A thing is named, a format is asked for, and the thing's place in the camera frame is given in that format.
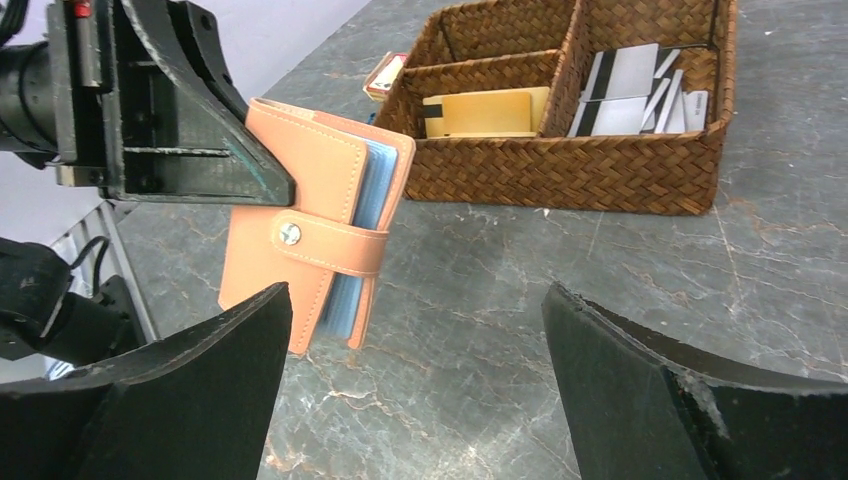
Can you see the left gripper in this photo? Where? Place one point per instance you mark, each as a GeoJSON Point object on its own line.
{"type": "Point", "coordinates": [145, 109]}

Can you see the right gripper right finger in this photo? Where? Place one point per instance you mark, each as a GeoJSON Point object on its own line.
{"type": "Point", "coordinates": [642, 405]}

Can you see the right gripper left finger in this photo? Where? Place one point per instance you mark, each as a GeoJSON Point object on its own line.
{"type": "Point", "coordinates": [195, 405]}

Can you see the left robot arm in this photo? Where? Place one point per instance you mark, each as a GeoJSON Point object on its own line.
{"type": "Point", "coordinates": [66, 291]}

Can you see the silver cards pile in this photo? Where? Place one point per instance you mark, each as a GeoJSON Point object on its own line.
{"type": "Point", "coordinates": [638, 90]}

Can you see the gold cards pile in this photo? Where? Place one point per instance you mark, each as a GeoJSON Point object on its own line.
{"type": "Point", "coordinates": [496, 113]}

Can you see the brown wicker basket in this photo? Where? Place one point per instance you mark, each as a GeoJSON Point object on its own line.
{"type": "Point", "coordinates": [492, 45]}

